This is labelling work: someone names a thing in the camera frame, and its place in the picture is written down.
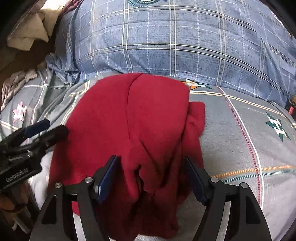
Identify grey crumpled cloth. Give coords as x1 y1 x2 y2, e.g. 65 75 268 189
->
1 69 37 111

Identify maroon knit cloth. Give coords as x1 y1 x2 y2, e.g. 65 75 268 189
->
61 0 83 15

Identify red knit sweater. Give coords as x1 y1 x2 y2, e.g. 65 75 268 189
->
48 73 205 240

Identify beige cloth pile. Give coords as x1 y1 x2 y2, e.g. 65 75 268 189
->
6 6 62 51

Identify blue plaid pillow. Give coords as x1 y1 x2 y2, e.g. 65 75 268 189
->
46 1 295 106

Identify dark bottles at bedside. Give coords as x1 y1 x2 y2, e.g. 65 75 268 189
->
285 96 296 115

